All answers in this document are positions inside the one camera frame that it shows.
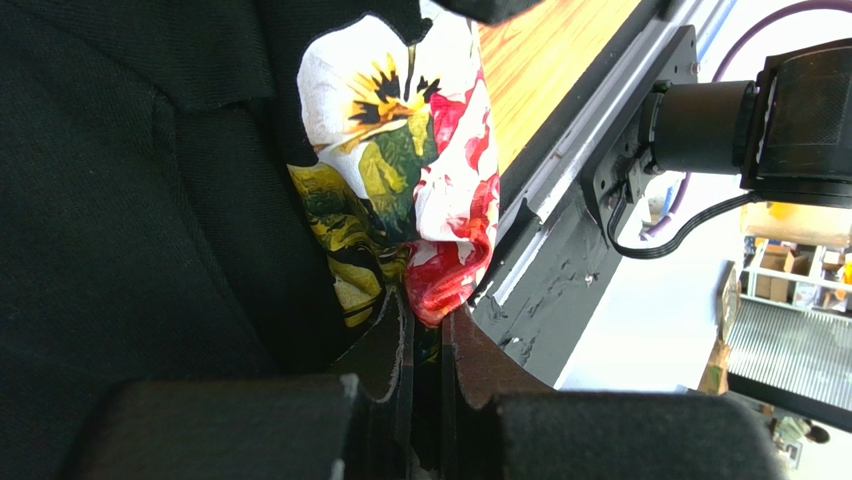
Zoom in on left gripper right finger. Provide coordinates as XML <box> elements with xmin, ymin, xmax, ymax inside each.
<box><xmin>440</xmin><ymin>307</ymin><xmax>552</xmax><ymax>479</ymax></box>

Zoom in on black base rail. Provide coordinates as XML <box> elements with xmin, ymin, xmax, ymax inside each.
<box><xmin>471</xmin><ymin>1</ymin><xmax>731</xmax><ymax>388</ymax></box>

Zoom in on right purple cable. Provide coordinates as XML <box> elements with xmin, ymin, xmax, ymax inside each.
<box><xmin>638</xmin><ymin>0</ymin><xmax>852</xmax><ymax>242</ymax></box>

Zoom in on black ribbon cable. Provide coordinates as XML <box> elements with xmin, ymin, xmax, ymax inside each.
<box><xmin>605</xmin><ymin>182</ymin><xmax>760</xmax><ymax>261</ymax></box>

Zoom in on black t shirt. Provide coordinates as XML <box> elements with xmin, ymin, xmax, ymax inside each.
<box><xmin>0</xmin><ymin>0</ymin><xmax>502</xmax><ymax>480</ymax></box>

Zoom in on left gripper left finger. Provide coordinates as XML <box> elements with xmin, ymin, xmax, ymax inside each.
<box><xmin>329</xmin><ymin>289</ymin><xmax>415</xmax><ymax>479</ymax></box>

